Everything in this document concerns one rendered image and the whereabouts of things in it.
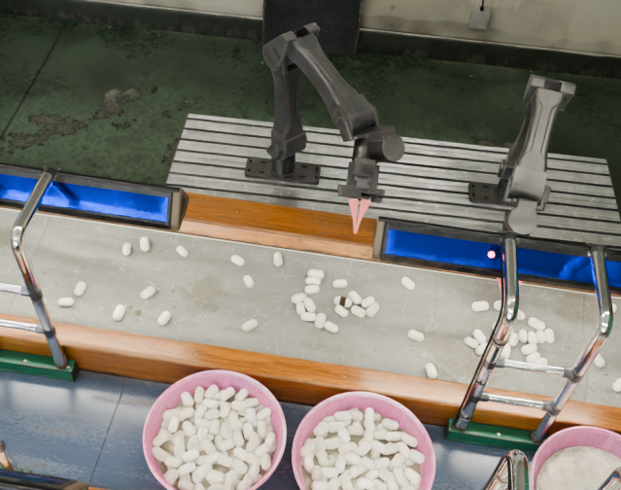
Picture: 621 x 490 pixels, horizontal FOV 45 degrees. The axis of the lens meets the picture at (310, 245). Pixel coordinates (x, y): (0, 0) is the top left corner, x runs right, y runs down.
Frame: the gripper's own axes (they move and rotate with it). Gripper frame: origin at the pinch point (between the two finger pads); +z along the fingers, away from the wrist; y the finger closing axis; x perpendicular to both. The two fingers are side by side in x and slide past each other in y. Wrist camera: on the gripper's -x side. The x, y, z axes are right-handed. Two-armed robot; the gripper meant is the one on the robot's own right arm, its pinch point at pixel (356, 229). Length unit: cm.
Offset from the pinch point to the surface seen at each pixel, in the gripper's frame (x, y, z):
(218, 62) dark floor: 174, -72, -75
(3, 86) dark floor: 150, -158, -48
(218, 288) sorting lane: 1.0, -28.4, 16.8
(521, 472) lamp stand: -61, 26, 32
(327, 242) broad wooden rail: 9.8, -5.9, 3.4
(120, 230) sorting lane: 9, -54, 7
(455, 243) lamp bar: -31.3, 17.4, 1.4
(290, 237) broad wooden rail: 9.8, -14.8, 3.4
